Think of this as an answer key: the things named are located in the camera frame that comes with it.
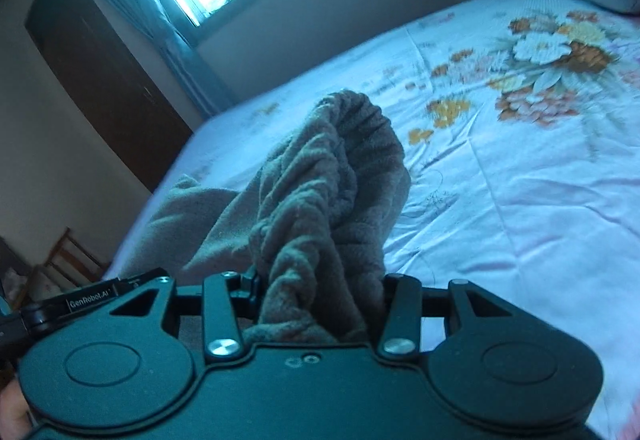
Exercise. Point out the dark wooden door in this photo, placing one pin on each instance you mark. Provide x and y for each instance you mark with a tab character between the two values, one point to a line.
109	86

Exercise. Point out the person's left hand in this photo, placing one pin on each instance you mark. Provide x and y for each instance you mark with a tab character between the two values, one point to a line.
15	423

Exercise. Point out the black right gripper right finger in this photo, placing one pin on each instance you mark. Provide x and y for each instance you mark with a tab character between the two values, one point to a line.
408	303

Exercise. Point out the wooden chair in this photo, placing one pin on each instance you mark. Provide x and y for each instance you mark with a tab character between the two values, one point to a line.
68	266

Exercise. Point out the white floral bed sheet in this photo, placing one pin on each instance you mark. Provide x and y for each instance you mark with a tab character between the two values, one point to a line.
520	125

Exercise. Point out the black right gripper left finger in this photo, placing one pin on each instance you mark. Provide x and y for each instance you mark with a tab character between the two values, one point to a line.
145	323

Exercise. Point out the teal curtain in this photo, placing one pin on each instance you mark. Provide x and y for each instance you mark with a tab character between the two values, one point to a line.
145	20

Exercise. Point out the grey-brown fleece pants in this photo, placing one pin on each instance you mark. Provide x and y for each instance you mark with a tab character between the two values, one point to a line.
312	224

